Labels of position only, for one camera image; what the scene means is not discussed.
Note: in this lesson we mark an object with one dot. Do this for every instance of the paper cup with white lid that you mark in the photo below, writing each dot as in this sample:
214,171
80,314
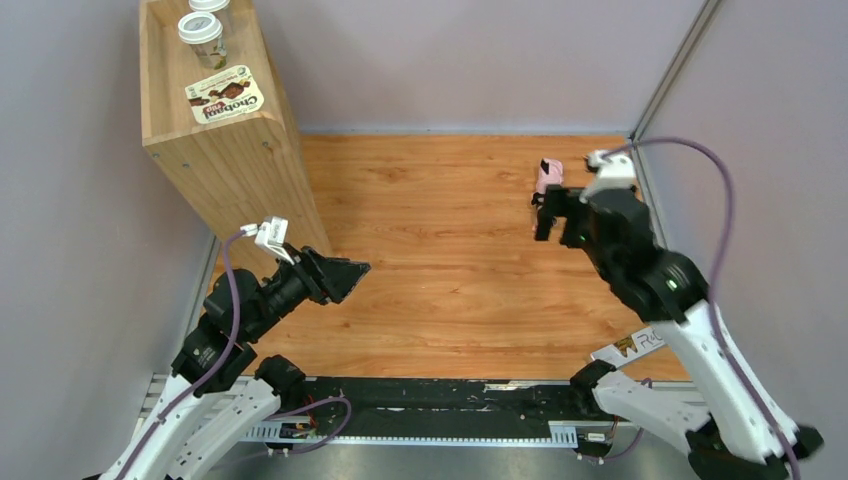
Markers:
203,33

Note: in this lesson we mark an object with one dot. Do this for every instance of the white logo label plate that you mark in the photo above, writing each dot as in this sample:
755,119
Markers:
629,348

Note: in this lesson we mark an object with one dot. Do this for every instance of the white slotted cable duct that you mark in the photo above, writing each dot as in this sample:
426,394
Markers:
553,434

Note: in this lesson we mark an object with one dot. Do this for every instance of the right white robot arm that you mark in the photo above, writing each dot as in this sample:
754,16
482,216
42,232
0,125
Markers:
739,432

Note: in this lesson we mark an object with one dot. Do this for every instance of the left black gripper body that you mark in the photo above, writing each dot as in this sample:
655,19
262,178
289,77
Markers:
312,275

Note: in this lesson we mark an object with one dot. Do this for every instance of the pink folding umbrella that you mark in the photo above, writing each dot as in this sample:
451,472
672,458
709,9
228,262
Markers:
550,172

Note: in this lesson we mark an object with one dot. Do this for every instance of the Chobani yogurt container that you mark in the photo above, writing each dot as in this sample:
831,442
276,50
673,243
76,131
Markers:
229,93

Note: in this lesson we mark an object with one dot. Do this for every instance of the wooden shelf box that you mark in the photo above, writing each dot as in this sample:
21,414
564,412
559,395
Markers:
235,171

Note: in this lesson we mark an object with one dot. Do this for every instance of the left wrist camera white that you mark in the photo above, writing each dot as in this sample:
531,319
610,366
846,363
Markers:
269,235

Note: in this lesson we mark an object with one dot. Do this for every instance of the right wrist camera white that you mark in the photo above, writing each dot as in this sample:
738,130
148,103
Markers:
611,171

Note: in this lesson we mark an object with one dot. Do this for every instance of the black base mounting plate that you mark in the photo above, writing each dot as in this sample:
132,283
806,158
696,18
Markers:
437,406

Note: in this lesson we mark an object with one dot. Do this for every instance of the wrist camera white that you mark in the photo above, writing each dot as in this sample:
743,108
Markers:
611,171
269,235

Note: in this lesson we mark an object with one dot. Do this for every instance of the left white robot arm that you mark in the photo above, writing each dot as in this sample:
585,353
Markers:
202,412

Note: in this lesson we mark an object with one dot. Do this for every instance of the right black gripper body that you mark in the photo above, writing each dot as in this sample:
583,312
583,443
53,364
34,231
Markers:
570,216

